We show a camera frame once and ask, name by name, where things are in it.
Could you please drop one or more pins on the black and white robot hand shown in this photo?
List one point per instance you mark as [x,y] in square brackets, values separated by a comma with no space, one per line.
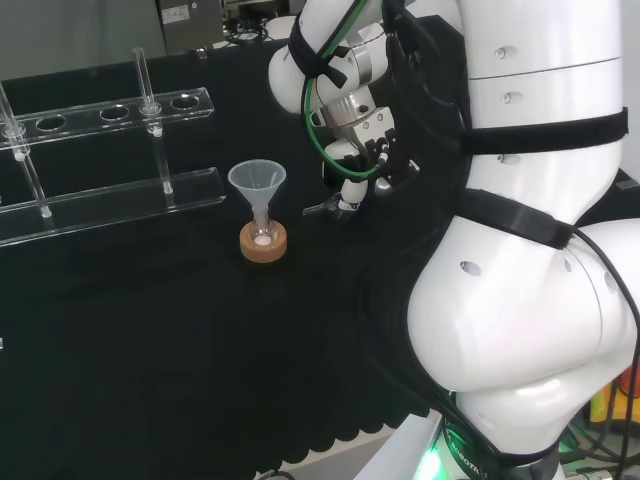
[380,150]

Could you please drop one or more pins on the translucent plastic funnel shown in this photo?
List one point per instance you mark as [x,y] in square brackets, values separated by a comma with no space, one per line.
[250,182]

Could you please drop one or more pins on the clear acrylic funnel stand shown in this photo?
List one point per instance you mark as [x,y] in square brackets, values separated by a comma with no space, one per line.
[100,200]

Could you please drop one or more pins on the small round-bottom glass flask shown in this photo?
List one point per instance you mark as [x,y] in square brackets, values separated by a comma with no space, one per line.
[263,241]

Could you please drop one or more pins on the white round object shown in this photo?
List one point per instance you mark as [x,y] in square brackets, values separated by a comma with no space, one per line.
[281,28]

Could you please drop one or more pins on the grey metal cabinet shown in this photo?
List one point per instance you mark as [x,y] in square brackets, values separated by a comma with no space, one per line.
[187,25]

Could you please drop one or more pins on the black table cloth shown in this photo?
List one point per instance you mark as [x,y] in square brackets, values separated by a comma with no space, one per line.
[150,325]

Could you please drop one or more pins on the yellow emergency stop button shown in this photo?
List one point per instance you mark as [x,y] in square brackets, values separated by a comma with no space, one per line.
[607,400]

